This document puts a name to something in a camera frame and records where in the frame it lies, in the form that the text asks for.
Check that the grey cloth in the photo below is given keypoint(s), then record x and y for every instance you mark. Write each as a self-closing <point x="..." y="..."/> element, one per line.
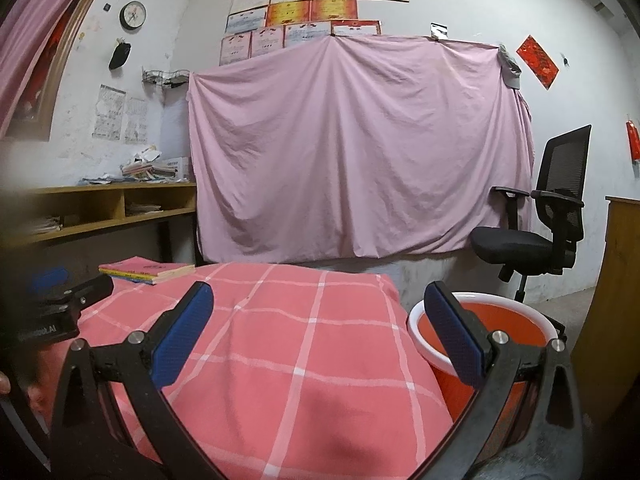
<point x="511" y="67"/>

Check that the yellow softcover book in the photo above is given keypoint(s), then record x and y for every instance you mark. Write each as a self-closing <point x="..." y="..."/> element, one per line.
<point x="137" y="280"/>

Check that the wooden cabinet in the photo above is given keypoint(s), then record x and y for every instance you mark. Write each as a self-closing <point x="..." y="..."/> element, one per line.
<point x="615" y="300"/>

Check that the stack of colourful books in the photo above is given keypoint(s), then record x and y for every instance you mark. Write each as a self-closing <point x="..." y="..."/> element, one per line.
<point x="145" y="265"/>

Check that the white paper wall chart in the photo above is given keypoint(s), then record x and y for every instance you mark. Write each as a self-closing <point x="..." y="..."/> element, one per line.
<point x="135" y="120"/>
<point x="108" y="112"/>

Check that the pink hanging sheet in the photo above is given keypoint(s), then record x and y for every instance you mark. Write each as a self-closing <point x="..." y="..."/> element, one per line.
<point x="350" y="150"/>

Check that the pink checkered tablecloth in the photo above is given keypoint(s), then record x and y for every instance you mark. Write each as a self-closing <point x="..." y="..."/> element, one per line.
<point x="300" y="360"/>

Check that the orange plastic bucket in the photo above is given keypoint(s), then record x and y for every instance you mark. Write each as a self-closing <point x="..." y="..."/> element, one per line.
<point x="520" y="325"/>

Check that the thin stack of shelf papers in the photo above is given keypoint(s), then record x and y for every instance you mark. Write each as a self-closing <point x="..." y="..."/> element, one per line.
<point x="143" y="208"/>

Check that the white cardboard box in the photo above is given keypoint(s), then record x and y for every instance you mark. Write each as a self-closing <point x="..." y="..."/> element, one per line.
<point x="177" y="169"/>

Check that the wooden window frame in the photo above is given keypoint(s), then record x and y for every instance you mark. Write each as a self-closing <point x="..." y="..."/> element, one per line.
<point x="47" y="120"/>

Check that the group of wall certificates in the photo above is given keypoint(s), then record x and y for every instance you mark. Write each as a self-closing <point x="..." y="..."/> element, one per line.
<point x="310" y="10"/>

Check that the thick stack of shelf papers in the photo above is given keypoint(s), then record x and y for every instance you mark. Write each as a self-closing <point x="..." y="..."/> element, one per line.
<point x="46" y="225"/>

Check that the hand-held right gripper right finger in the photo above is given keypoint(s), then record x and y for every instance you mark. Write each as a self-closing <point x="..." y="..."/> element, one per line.
<point x="457" y="335"/>

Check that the black cap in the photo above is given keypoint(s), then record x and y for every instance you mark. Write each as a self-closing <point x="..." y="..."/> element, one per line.
<point x="120" y="55"/>

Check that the black office chair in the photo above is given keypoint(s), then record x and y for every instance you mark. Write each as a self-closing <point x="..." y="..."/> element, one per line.
<point x="510" y="245"/>

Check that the black white card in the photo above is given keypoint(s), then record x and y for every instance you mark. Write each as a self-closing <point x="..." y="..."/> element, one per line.
<point x="438" y="31"/>

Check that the pile of loose papers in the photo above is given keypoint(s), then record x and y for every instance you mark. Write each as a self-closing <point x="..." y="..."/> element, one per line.
<point x="142" y="165"/>

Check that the red paper wall decoration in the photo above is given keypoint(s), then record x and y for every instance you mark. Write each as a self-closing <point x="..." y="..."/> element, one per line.
<point x="537" y="62"/>

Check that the red hanging ornament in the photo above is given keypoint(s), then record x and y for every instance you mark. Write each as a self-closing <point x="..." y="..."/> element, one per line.
<point x="634" y="140"/>

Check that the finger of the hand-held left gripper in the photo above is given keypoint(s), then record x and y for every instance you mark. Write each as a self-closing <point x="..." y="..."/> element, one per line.
<point x="47" y="280"/>
<point x="85" y="290"/>

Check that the round wall clock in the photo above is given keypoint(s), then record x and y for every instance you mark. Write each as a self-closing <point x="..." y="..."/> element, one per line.
<point x="132" y="15"/>

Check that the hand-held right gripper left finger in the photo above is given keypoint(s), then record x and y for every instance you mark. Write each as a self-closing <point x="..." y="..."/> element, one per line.
<point x="182" y="332"/>

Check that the pink curtain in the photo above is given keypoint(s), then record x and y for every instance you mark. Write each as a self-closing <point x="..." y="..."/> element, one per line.
<point x="30" y="45"/>

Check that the wooden shelf desk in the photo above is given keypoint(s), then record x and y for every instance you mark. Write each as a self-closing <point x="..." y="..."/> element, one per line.
<point x="100" y="189"/>

